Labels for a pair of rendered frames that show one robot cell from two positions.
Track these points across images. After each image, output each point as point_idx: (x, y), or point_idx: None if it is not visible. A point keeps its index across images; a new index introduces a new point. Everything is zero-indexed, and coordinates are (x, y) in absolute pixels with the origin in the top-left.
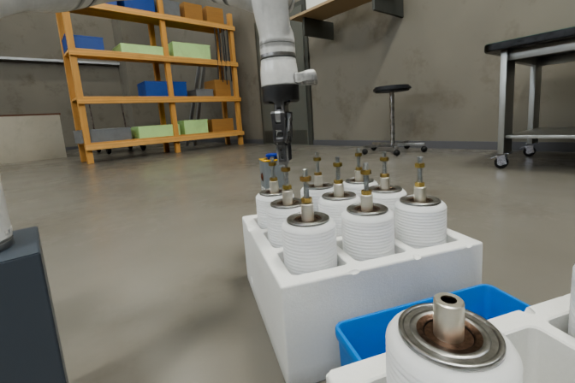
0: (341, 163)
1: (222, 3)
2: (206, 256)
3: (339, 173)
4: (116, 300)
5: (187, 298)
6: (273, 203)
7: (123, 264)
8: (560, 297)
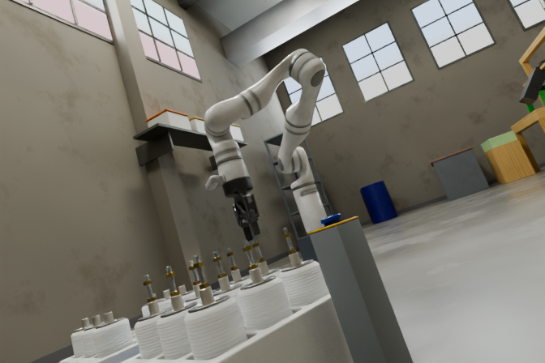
0: (213, 259)
1: (254, 113)
2: (500, 344)
3: (218, 268)
4: (457, 308)
5: (405, 336)
6: (275, 269)
7: None
8: (120, 351)
